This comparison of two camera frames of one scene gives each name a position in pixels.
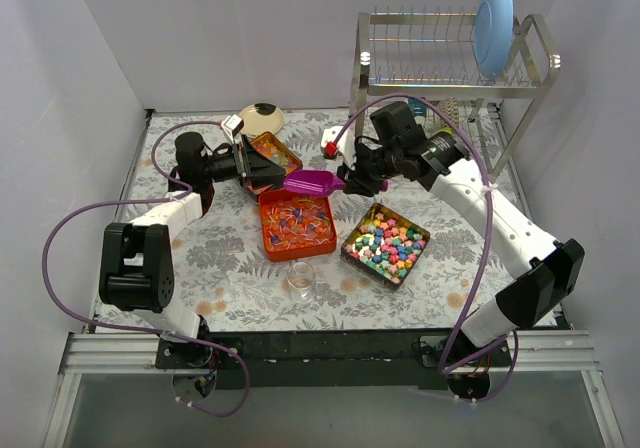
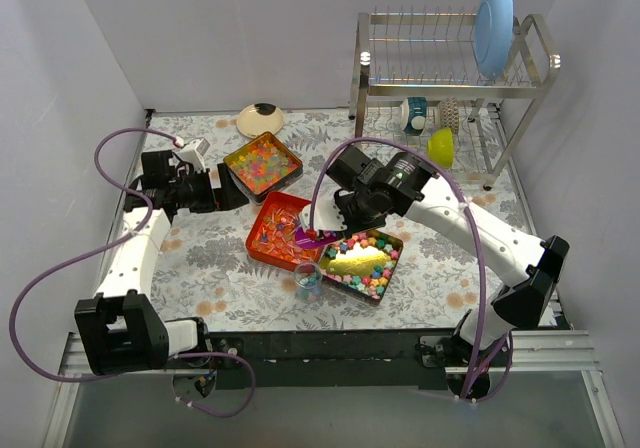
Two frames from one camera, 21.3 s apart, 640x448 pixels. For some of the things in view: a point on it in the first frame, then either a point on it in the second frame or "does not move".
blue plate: x=494 y=27 does not move
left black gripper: x=244 y=163 to x=212 y=191
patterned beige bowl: x=449 y=106 does not move
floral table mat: x=332 y=219 does not move
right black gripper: x=364 y=169 to x=347 y=221
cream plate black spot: x=261 y=117 does not move
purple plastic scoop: x=317 y=183 to x=301 y=239
